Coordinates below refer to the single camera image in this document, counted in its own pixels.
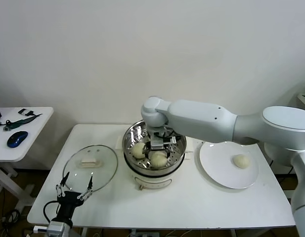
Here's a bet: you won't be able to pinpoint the black and white badge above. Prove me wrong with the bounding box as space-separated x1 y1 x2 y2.
17 108 35 117

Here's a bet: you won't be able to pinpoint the black floor cables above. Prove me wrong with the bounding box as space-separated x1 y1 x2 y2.
0 209 22 227

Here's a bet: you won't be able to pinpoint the white round plate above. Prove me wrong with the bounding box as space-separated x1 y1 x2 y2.
198 140 260 190

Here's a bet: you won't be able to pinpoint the blue computer mouse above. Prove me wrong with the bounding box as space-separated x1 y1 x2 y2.
6 131 28 149

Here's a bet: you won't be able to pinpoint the steel steamer pot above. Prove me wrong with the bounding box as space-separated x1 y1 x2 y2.
114 135 194 191

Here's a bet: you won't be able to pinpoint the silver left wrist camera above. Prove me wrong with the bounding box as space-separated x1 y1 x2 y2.
33 226 51 235

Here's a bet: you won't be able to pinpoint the glass lid with white handle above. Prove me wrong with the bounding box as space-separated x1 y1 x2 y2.
63 145 118 193

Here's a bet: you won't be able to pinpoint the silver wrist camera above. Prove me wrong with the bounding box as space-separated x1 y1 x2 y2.
151 135 178 150
33 226 51 235

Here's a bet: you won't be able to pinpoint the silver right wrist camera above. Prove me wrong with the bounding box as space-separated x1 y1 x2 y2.
151 135 178 150

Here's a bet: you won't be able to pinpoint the perforated steel steamer basket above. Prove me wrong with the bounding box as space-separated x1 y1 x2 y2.
122 119 187 174

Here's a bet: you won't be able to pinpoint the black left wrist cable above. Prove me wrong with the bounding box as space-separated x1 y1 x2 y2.
43 201 61 223

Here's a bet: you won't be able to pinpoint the white steamed baozi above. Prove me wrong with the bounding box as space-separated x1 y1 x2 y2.
131 143 146 158
232 154 250 170
148 151 168 169

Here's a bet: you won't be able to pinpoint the white side table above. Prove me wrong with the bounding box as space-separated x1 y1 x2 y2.
0 107 54 210

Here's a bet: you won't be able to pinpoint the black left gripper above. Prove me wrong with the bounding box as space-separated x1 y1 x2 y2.
54 172 94 223

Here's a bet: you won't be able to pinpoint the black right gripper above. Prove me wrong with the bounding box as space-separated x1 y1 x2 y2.
142 141 174 159

